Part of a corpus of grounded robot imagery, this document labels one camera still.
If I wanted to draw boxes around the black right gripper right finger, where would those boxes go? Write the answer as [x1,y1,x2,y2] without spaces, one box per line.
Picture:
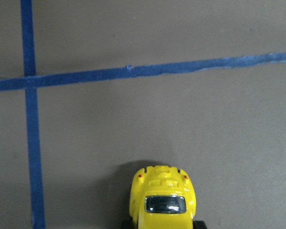
[194,220,207,229]

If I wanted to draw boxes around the yellow beetle toy car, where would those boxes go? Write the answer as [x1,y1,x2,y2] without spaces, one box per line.
[129,165,196,229]

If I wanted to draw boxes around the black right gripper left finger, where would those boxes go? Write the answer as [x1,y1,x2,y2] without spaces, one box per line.
[121,220,133,229]

